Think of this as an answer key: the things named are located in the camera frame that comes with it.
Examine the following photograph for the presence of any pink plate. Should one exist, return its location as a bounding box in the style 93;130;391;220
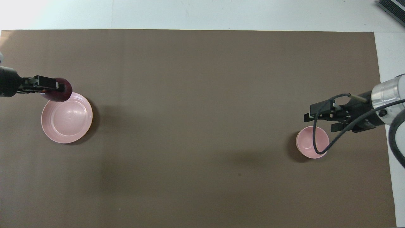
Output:
41;92;93;144

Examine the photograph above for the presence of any dark red apple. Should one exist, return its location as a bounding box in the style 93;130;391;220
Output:
44;78;73;102

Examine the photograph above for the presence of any brown table mat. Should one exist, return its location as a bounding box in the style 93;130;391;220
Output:
0;29;397;228

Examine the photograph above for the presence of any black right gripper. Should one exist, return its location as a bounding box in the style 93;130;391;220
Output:
304;90;385;133

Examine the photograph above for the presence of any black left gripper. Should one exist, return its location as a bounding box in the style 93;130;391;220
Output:
0;66;65;98

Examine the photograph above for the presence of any dark ribbed device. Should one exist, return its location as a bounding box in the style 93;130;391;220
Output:
377;0;405;27

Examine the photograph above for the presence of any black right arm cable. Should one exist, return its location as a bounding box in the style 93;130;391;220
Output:
313;93;405;155

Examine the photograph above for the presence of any pink bowl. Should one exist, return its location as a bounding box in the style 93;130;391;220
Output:
296;126;330;159

